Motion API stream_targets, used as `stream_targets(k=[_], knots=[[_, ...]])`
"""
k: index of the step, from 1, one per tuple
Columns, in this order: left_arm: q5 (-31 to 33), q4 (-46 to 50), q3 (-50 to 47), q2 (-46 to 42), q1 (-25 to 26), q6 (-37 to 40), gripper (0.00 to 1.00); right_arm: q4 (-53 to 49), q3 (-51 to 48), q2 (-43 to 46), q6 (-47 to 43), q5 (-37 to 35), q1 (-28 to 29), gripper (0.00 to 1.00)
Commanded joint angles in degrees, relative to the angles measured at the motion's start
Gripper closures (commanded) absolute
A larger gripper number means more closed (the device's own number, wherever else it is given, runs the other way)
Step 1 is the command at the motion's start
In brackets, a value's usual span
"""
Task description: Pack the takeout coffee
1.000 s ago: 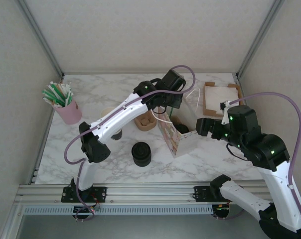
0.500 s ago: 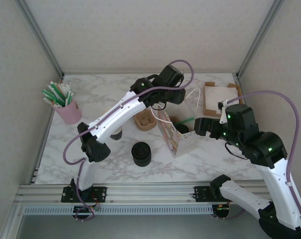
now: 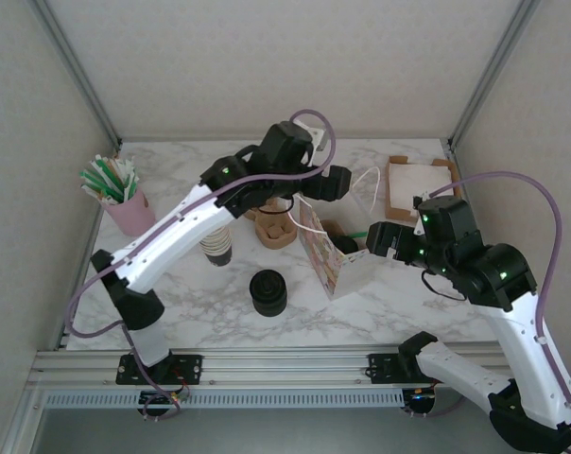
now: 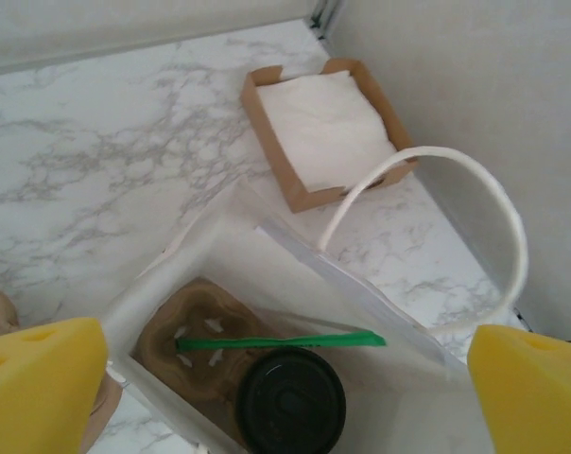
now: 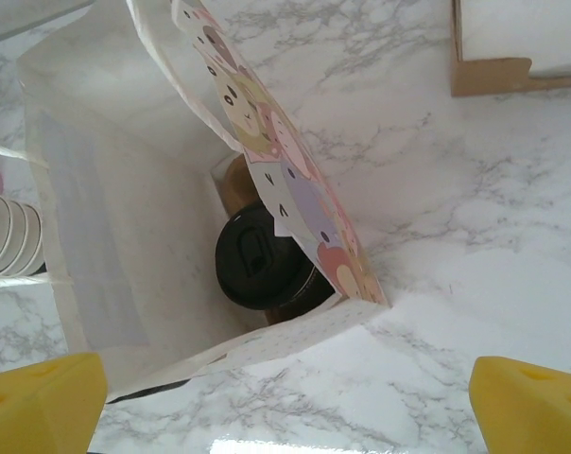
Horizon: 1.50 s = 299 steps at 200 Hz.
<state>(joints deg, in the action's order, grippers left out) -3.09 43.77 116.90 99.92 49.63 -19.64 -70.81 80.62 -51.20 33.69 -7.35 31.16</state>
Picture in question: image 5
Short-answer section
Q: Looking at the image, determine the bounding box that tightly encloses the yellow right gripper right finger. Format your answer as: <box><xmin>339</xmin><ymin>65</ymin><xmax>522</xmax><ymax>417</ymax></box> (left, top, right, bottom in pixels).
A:
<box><xmin>469</xmin><ymin>355</ymin><xmax>571</xmax><ymax>454</ymax></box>

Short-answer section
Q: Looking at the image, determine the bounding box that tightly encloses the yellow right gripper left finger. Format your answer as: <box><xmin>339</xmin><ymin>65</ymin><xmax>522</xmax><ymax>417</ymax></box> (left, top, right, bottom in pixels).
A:
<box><xmin>0</xmin><ymin>352</ymin><xmax>110</xmax><ymax>454</ymax></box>

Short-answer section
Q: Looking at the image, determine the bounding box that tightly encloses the stack of paper cups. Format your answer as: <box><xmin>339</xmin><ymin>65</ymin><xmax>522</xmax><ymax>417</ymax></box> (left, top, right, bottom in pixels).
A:
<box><xmin>0</xmin><ymin>188</ymin><xmax>48</xmax><ymax>278</ymax></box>

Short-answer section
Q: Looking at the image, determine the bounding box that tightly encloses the printed white paper bag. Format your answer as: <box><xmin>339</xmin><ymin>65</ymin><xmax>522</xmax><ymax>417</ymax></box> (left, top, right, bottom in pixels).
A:
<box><xmin>0</xmin><ymin>0</ymin><xmax>391</xmax><ymax>403</ymax></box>

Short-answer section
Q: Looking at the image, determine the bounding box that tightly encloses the black white paper cup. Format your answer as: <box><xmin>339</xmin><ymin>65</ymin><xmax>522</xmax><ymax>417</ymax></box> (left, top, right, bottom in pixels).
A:
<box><xmin>266</xmin><ymin>264</ymin><xmax>338</xmax><ymax>327</ymax></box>

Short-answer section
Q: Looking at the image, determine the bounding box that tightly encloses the black plastic cup lid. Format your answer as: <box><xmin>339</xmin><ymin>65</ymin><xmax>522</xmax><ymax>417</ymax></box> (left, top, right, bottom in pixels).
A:
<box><xmin>214</xmin><ymin>201</ymin><xmax>318</xmax><ymax>311</ymax></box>

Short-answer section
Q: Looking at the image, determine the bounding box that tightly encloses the brown cardboard tray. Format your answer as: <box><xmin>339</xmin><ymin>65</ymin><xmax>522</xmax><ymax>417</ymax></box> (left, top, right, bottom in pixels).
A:
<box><xmin>449</xmin><ymin>0</ymin><xmax>571</xmax><ymax>98</ymax></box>

